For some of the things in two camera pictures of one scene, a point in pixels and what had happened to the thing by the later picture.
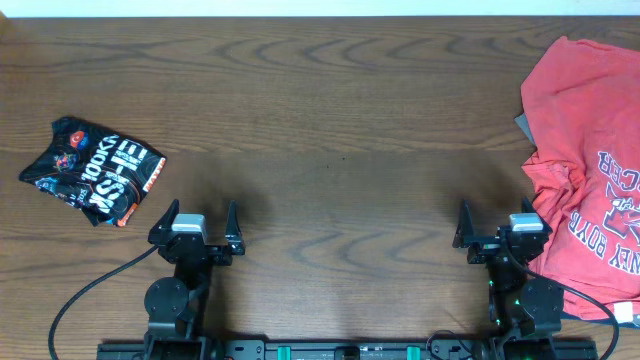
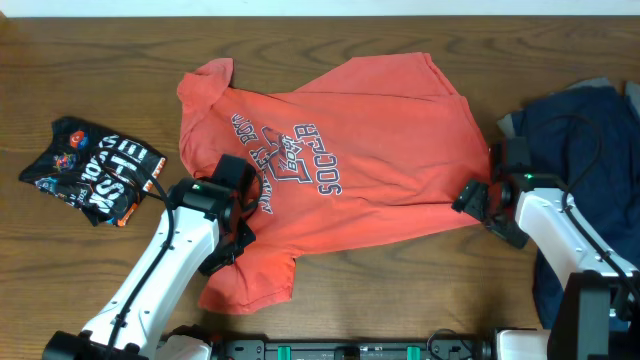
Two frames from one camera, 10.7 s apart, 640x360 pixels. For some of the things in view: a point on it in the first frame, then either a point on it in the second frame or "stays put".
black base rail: x=347 y=350 stays put
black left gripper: x=234 y=244 → x=214 y=262
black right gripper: x=486 y=247 → x=470 y=200
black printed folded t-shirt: x=108 y=175 stays put
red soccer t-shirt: x=584 y=97 → x=377 y=148
